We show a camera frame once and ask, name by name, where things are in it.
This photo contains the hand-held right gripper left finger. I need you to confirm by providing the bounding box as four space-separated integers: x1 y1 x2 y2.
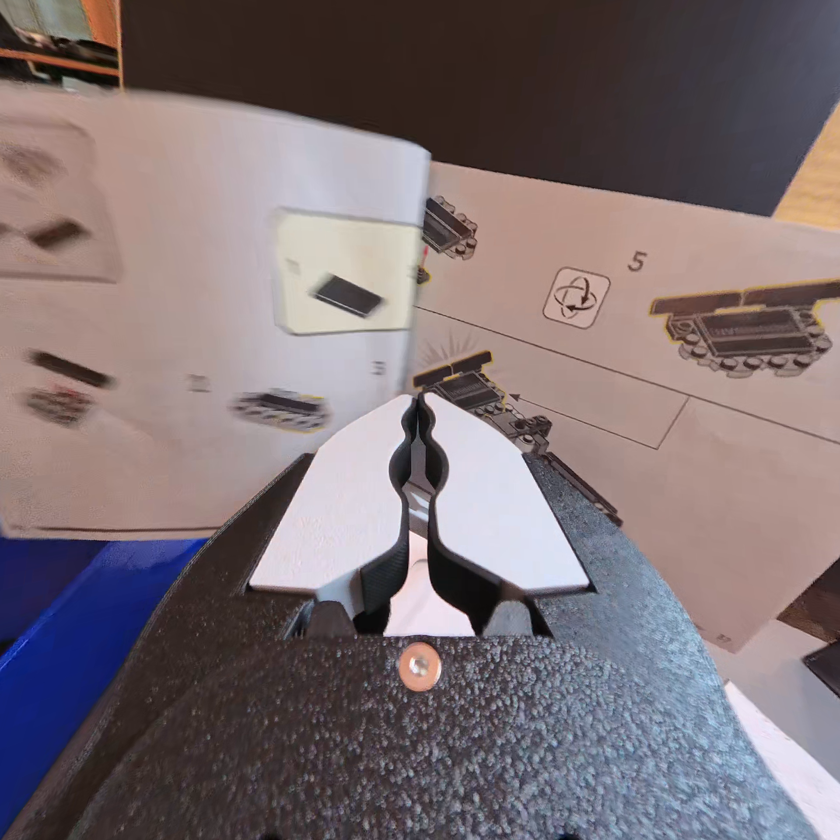
250 394 424 598

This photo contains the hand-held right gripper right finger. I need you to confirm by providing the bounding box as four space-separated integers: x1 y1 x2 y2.
418 392 592 598

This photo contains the instruction booklet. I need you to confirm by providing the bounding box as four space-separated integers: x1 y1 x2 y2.
0 86 840 653

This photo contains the large blue plastic bin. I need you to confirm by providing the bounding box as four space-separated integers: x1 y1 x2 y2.
0 536 211 828

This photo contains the white book stand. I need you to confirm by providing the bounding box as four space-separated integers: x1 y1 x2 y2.
720 617 840 840

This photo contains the black panel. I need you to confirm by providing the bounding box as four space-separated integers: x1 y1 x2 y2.
121 0 840 217

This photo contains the curved wooden panel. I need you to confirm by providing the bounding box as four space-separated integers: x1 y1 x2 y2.
775 105 840 231

